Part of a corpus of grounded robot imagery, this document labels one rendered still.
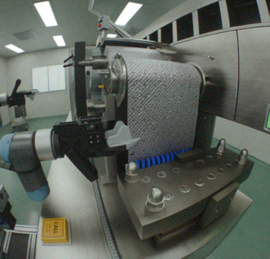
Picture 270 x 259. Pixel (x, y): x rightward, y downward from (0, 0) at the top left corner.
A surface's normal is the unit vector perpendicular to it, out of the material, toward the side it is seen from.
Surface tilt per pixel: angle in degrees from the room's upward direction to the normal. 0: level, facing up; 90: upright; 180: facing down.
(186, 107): 90
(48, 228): 0
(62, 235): 0
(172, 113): 90
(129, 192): 0
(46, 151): 87
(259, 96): 90
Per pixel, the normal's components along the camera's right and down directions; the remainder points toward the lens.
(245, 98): -0.93, 0.11
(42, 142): 0.31, -0.22
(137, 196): 0.00, -0.96
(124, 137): 0.39, 0.27
